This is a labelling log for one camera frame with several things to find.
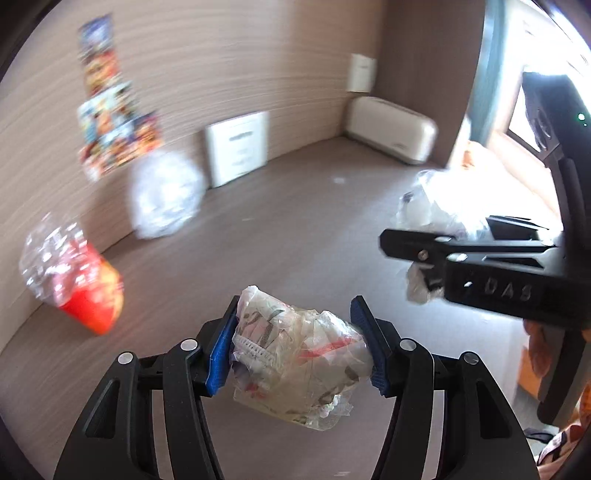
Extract silver white foil wrapper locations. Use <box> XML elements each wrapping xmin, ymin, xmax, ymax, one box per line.
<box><xmin>396</xmin><ymin>168</ymin><xmax>500</xmax><ymax>305</ymax></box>

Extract clear plastic bag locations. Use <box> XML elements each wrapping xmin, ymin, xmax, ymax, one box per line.
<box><xmin>128</xmin><ymin>149</ymin><xmax>207</xmax><ymax>240</ymax></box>

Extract clear plastic bottle red label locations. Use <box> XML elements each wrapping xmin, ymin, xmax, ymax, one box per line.
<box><xmin>19</xmin><ymin>213</ymin><xmax>124</xmax><ymax>335</ymax></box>

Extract orange bed cover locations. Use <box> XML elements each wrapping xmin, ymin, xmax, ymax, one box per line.
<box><xmin>462</xmin><ymin>135</ymin><xmax>590</xmax><ymax>479</ymax></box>

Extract white tissue box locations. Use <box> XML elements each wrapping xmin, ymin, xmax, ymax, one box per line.
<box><xmin>345</xmin><ymin>96</ymin><xmax>438</xmax><ymax>165</ymax></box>

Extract teal curtain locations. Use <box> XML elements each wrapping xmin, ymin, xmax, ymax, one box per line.
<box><xmin>468</xmin><ymin>0</ymin><xmax>507</xmax><ymax>145</ymax></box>

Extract anime sticker strip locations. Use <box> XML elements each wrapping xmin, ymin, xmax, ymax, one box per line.
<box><xmin>77</xmin><ymin>14</ymin><xmax>163</xmax><ymax>182</ymax></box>

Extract upper white wall socket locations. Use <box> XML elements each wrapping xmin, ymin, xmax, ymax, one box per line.
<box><xmin>346</xmin><ymin>54</ymin><xmax>377</xmax><ymax>93</ymax></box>

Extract white wall socket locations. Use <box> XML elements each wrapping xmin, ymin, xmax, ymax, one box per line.
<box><xmin>204</xmin><ymin>111</ymin><xmax>269</xmax><ymax>188</ymax></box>
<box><xmin>346</xmin><ymin>54</ymin><xmax>377</xmax><ymax>93</ymax></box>

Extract lower white wall socket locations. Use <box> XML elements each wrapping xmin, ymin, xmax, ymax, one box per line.
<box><xmin>204</xmin><ymin>111</ymin><xmax>269</xmax><ymax>188</ymax></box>

